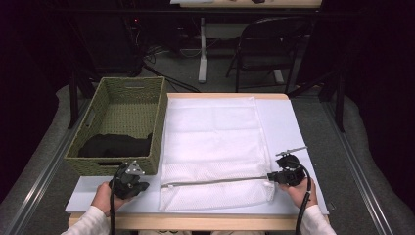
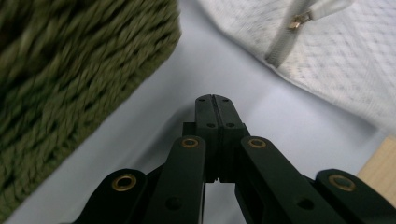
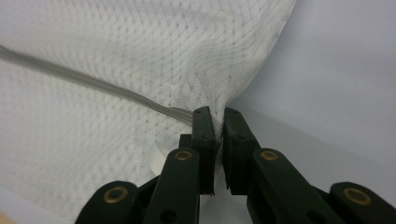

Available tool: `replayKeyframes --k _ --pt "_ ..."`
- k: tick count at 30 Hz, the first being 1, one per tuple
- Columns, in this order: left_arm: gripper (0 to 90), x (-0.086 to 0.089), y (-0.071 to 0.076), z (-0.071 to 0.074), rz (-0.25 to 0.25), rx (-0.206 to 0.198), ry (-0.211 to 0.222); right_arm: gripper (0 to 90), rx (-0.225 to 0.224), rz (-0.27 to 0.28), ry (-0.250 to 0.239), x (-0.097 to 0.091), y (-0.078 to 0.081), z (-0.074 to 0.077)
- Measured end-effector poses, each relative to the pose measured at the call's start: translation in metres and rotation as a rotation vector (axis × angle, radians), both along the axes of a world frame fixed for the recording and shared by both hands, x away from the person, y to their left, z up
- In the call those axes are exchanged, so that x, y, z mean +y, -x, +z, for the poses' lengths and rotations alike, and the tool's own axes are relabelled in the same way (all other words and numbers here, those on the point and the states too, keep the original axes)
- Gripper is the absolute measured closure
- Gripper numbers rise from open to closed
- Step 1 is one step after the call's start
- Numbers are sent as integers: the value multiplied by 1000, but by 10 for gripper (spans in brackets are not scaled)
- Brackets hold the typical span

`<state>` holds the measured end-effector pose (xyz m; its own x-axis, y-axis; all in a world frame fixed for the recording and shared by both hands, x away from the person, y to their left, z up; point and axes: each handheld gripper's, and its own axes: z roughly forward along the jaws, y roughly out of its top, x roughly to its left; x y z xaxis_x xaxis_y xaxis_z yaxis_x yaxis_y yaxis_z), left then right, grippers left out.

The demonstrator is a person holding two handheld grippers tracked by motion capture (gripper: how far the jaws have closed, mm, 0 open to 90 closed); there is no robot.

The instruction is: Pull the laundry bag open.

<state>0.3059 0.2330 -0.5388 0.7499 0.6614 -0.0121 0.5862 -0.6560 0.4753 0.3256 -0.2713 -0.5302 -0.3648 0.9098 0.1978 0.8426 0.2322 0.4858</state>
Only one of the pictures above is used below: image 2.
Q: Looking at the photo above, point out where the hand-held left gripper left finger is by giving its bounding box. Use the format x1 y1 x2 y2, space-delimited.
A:
182 93 220 184

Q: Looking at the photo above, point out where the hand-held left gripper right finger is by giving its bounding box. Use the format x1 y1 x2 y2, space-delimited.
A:
213 94 250 184

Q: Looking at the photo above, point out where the white mesh laundry bag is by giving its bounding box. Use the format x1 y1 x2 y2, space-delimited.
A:
197 0 396 134

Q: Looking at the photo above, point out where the green woven basket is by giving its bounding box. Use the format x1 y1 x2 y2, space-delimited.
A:
0 0 182 221

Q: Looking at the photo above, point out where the white board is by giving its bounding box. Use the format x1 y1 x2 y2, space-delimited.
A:
5 0 390 224

